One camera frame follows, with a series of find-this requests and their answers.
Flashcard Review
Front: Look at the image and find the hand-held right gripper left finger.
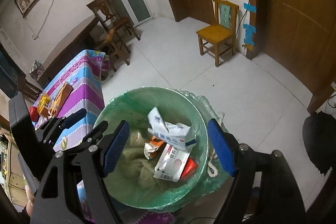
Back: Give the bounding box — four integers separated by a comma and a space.
30, 120, 131, 224

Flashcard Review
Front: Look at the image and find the dark wooden chair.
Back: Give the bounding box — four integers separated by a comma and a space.
86, 0, 141, 57
96, 27, 132, 73
18, 79, 43, 102

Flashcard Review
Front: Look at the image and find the green plastic trash bin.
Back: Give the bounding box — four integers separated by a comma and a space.
93, 86, 210, 214

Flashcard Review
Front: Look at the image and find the beige counter cabinet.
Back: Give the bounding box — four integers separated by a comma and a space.
0, 129, 27, 204

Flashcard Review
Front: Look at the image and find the blue white tissue packet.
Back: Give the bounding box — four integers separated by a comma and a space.
147, 107, 197, 151

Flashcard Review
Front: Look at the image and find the brown panelled wooden door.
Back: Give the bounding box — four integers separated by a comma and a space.
251, 0, 336, 115

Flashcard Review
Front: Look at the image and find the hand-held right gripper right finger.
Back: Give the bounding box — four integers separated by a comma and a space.
207, 119, 306, 224

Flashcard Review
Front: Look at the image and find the black wall cable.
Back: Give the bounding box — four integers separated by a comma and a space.
236, 0, 250, 52

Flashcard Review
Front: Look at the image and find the black floor cable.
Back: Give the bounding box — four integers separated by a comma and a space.
188, 210, 253, 224

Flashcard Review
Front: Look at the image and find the person's left forearm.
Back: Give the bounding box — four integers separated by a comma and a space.
22, 194, 37, 223

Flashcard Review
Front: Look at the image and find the small yellow wooden chair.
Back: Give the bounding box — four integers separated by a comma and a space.
197, 0, 239, 67

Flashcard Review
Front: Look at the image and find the blue tape strip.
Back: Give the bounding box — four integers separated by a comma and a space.
243, 24, 257, 45
243, 3, 257, 14

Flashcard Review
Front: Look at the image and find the orange white wrapper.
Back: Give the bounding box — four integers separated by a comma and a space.
144, 135, 169, 161

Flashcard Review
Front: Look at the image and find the dark wooden table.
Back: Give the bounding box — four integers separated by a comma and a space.
36, 15, 99, 88

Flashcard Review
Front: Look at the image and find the green-lined trash bin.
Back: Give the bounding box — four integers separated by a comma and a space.
93, 86, 227, 214

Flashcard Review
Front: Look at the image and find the brown printed carton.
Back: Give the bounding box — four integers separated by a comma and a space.
51, 82, 74, 112

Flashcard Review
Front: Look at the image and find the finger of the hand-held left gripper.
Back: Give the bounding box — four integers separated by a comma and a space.
36, 108, 87, 143
54, 120, 109, 153

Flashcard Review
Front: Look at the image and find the white wipes packet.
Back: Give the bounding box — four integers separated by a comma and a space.
153, 143, 194, 183

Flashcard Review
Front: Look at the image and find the patterned box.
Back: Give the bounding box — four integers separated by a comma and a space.
30, 61, 44, 78

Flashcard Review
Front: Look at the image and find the dark cloth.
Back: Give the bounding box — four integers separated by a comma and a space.
302, 111, 336, 175

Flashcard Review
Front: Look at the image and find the yellow snack wrapper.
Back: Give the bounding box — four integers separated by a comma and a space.
36, 94, 50, 116

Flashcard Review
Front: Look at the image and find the red apple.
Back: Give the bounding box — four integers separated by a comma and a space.
29, 106, 40, 121

